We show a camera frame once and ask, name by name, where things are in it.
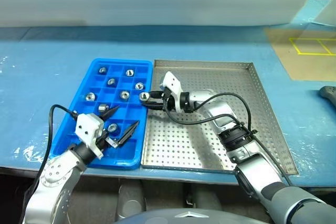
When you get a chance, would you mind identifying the grey robot torso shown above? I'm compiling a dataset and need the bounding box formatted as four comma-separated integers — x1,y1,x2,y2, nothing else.
112,208,271,224

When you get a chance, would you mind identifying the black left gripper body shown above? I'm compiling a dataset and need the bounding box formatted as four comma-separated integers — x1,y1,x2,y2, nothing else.
96,129,123,149

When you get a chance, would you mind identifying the brown cardboard mat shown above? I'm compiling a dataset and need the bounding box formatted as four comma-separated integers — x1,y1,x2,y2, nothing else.
265,26,336,81

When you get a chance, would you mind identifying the white leaning panel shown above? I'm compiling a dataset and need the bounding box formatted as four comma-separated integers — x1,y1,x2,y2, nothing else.
312,0,336,27

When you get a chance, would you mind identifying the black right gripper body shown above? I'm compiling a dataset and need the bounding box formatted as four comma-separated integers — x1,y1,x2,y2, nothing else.
161,89,176,112

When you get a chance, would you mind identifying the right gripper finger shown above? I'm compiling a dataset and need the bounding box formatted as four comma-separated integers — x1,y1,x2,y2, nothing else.
144,100,166,111
148,90,166,99

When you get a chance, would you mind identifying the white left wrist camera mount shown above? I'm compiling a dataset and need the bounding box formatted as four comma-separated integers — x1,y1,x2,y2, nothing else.
75,113,104,159

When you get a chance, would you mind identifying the grey remote control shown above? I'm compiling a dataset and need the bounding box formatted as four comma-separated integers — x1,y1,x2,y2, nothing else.
319,86,336,101

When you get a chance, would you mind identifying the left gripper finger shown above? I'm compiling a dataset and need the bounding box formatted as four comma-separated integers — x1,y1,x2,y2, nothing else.
101,105,120,121
117,120,140,147

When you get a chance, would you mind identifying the grey rounded shape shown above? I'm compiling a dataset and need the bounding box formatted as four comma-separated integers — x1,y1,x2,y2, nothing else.
187,182,223,210
117,183,145,221

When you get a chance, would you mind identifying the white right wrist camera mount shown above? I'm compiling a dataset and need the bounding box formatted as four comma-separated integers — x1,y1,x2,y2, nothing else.
159,71,183,112

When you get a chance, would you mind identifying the perforated metal tray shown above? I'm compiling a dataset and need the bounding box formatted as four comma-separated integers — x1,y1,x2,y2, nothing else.
141,59,299,176

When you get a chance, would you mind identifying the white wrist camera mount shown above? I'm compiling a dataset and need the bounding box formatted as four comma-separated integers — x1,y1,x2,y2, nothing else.
159,71,183,112
75,113,104,159

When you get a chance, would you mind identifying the blue plastic compartment tray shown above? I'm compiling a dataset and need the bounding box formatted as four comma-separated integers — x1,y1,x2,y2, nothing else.
51,58,154,170

